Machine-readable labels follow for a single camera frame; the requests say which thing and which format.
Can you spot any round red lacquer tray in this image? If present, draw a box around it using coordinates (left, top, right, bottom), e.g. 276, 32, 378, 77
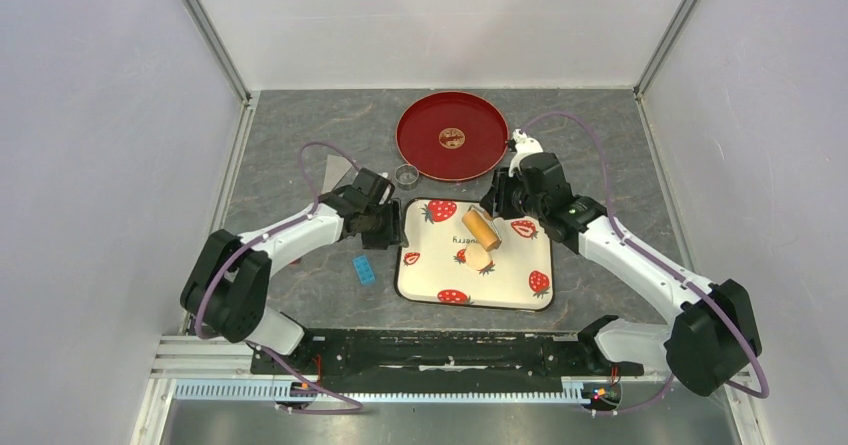
395, 91, 510, 182

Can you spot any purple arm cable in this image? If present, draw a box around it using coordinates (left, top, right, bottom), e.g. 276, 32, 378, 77
193, 142, 364, 417
506, 111, 771, 417

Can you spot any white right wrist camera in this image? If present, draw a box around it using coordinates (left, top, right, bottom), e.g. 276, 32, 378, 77
508, 129, 544, 177

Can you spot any slotted grey cable duct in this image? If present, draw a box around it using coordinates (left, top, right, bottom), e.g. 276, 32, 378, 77
173, 380, 586, 404

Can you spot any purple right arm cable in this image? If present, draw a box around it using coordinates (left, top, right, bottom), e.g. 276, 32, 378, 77
506, 111, 771, 417

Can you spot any blue toy brick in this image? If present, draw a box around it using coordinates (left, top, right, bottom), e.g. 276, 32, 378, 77
352, 255, 376, 286

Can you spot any beige dough lump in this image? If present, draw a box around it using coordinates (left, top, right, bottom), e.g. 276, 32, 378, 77
464, 243, 493, 272

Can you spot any wooden rolling pin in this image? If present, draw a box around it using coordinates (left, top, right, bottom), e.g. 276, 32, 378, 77
461, 206, 502, 252

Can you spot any wooden handled metal scraper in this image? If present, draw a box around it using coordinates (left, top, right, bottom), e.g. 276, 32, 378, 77
322, 154, 358, 193

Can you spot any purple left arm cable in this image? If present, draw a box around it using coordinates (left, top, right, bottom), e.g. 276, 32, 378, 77
193, 142, 364, 417

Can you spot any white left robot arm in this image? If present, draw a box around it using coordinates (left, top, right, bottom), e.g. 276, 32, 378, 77
180, 168, 405, 373

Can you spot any white strawberry print tray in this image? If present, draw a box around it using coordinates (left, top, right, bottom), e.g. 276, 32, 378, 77
395, 198, 554, 311

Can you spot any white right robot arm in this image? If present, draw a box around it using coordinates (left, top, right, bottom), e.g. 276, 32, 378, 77
480, 152, 770, 399

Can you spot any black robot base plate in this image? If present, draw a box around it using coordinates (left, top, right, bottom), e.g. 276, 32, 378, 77
285, 328, 644, 393

